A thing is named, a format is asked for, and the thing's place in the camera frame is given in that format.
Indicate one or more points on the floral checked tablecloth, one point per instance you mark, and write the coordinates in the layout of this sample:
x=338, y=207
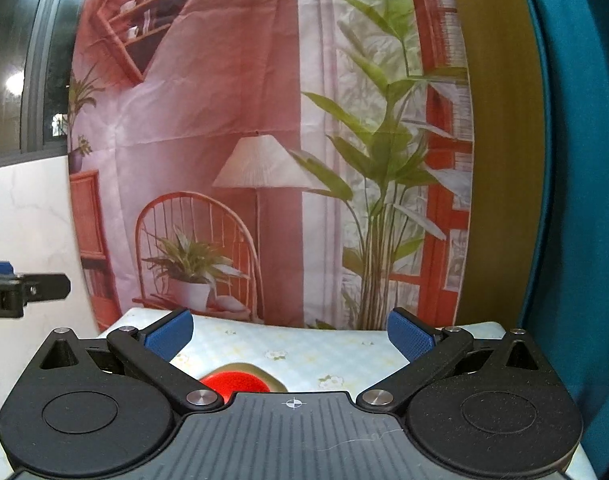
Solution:
x=309, y=350

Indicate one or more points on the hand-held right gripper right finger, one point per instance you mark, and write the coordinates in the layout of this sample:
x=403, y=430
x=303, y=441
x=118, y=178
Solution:
x=410, y=336

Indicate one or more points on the red plastic bowl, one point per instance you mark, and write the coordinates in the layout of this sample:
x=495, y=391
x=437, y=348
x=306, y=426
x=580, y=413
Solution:
x=234, y=384

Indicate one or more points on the dark glass window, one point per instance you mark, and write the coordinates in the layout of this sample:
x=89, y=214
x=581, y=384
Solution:
x=24, y=60

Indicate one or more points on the printed room backdrop cloth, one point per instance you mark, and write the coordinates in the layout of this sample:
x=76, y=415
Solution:
x=234, y=110

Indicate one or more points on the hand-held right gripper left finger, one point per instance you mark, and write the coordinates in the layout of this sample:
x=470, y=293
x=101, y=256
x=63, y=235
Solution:
x=169, y=336

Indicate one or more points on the teal curtain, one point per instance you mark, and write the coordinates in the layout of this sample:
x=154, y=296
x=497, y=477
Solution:
x=579, y=185

